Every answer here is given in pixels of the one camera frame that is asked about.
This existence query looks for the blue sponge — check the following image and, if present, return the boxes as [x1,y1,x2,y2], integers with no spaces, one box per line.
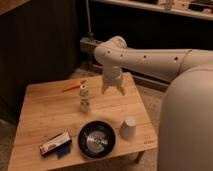
[56,145,71,159]

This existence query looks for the red white box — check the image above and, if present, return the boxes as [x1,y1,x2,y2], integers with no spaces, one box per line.
[39,132,71,156]

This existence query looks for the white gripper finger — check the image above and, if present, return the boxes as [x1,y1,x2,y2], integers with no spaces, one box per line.
[102,83,109,94]
[116,84,125,96]

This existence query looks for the wooden table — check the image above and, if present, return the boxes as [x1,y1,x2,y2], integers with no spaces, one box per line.
[8,73,157,171]

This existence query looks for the white paper cup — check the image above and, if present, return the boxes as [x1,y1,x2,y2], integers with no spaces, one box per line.
[120,116,136,140]

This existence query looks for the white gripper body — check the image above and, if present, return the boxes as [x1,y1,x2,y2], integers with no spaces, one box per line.
[102,66,123,86]

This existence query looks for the wooden shelf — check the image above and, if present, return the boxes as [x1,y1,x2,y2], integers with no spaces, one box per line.
[93,0,213,21]

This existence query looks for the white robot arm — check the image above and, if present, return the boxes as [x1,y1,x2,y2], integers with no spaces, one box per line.
[94,36,213,171]

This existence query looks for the black round plate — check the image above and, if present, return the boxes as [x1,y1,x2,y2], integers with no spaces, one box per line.
[78,121,116,158]

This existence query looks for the metal pole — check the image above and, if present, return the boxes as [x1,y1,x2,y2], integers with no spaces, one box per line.
[86,0,93,41]

